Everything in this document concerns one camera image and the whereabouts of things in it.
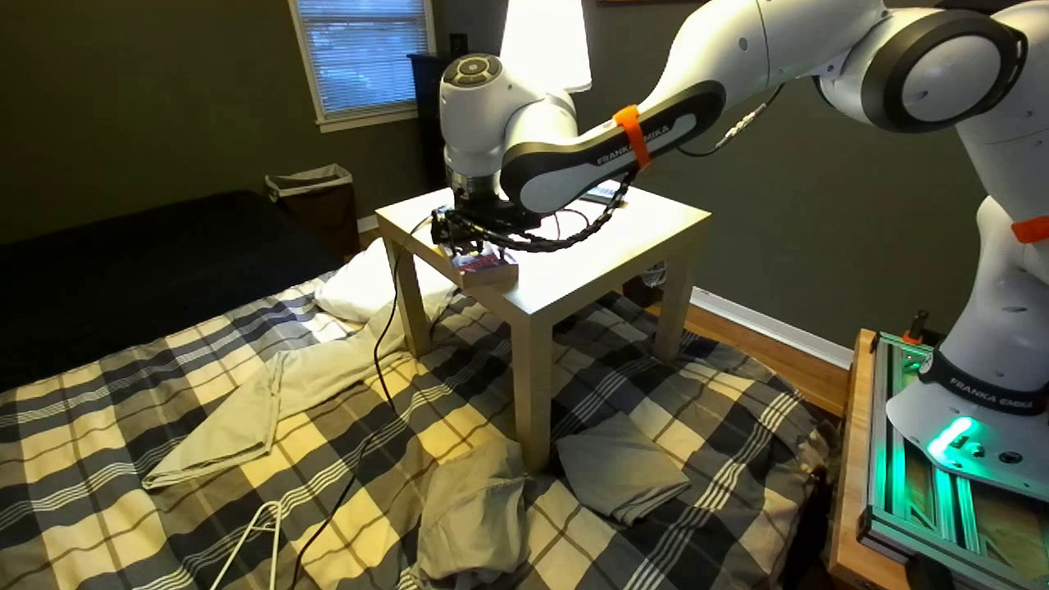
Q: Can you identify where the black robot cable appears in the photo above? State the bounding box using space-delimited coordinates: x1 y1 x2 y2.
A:
480 173 636 256

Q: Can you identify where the white wire hanger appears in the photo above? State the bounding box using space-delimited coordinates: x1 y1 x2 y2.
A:
208 498 288 590

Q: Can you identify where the orange arm strap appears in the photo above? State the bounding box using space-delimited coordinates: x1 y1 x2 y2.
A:
614 101 655 173
1009 211 1049 246

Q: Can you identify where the brown waste basket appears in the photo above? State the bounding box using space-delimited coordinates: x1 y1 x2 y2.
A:
264 161 361 257

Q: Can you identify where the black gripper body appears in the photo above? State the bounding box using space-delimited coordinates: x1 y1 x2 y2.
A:
429 199 546 251

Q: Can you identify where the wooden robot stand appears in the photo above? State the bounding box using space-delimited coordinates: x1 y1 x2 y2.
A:
823 325 913 590

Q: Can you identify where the table lamp white shade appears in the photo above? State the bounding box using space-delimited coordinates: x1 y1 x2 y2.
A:
494 0 597 101

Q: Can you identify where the thin black cable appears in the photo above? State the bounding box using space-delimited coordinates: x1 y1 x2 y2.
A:
293 208 441 590

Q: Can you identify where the light wooden side table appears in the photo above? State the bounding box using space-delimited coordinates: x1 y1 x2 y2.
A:
374 175 714 476

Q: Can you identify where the white pillow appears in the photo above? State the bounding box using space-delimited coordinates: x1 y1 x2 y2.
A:
309 237 455 328

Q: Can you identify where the long beige cloth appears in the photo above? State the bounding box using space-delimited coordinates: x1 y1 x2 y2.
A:
137 325 380 496

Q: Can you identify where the white framed window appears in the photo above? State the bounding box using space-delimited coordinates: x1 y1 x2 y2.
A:
287 0 441 136

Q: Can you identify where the folded grey cloth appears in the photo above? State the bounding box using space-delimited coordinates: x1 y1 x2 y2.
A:
553 410 696 527
414 438 532 583

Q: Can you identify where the dark wooden dresser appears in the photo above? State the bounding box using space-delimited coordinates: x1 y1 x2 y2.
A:
407 46 464 191

